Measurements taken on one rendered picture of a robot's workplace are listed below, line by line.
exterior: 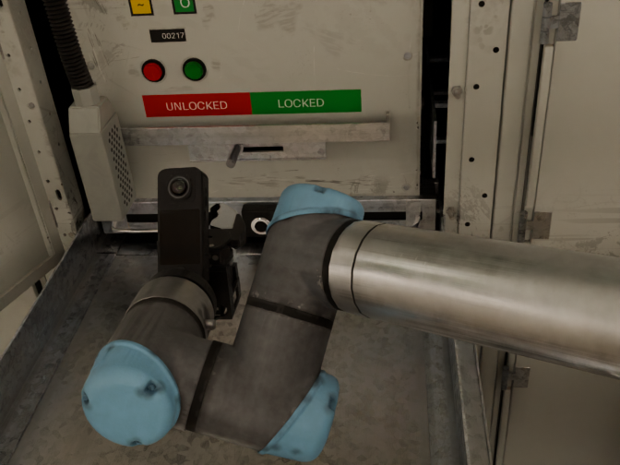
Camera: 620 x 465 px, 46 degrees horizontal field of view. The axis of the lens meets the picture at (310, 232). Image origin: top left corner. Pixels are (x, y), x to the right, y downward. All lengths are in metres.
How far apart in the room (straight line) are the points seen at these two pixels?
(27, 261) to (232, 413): 0.72
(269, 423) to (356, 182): 0.61
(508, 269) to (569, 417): 0.92
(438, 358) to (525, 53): 0.41
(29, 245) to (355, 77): 0.58
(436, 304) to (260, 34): 0.61
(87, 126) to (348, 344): 0.46
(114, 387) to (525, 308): 0.30
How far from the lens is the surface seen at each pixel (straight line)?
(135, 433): 0.59
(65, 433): 0.96
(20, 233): 1.22
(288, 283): 0.58
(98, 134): 1.03
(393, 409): 0.91
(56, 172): 1.17
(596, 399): 1.37
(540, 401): 1.36
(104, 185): 1.07
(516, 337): 0.49
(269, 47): 1.04
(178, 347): 0.59
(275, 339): 0.58
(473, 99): 1.02
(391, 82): 1.05
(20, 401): 1.01
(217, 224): 0.80
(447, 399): 0.92
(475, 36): 0.99
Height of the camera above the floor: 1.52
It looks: 34 degrees down
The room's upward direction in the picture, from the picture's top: 5 degrees counter-clockwise
